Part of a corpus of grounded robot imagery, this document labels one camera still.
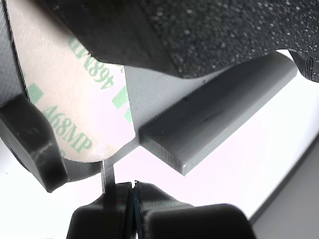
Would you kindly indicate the grey printed fixture with legs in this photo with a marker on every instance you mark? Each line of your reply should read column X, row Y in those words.
column 211, row 112

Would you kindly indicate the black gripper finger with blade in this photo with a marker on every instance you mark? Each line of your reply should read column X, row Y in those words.
column 99, row 221

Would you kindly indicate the beige tape liner printed 468MP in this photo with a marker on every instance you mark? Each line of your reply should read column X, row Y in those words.
column 74, row 99

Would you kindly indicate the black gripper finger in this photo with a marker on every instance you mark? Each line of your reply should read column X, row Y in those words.
column 189, row 221

